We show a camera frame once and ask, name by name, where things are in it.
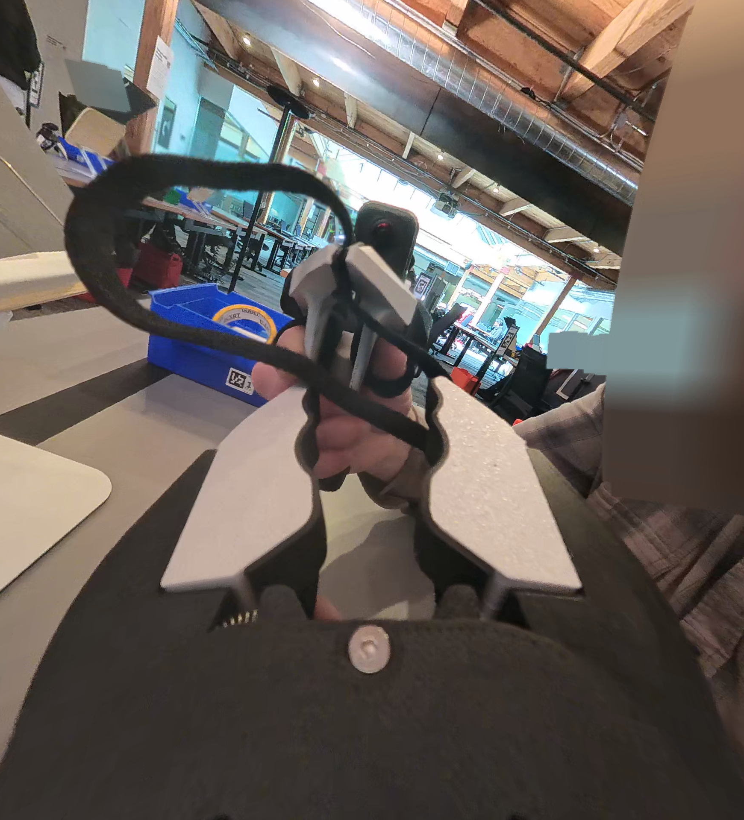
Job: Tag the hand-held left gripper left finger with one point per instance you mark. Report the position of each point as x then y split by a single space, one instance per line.
237 512

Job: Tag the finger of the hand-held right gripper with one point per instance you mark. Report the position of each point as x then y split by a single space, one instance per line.
317 282
381 288

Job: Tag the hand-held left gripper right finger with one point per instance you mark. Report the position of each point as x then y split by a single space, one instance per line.
500 506

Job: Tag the person's right hand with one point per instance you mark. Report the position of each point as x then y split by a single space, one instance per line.
346 442

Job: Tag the ceiling projector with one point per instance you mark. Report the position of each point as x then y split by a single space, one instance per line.
447 204

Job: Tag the yellow tape roll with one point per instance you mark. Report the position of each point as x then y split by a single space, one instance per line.
231 315

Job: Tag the blue plastic bin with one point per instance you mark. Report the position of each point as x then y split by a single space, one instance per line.
199 359

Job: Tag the black pole stand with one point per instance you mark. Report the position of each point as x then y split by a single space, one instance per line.
288 102

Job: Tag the person's plaid shirt torso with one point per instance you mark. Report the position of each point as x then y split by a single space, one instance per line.
699 564

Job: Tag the white display stand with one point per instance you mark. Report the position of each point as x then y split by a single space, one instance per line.
25 487

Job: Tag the white paper notice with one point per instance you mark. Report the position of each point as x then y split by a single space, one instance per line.
161 61

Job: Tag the silver ventilation duct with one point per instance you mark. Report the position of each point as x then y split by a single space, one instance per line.
506 109

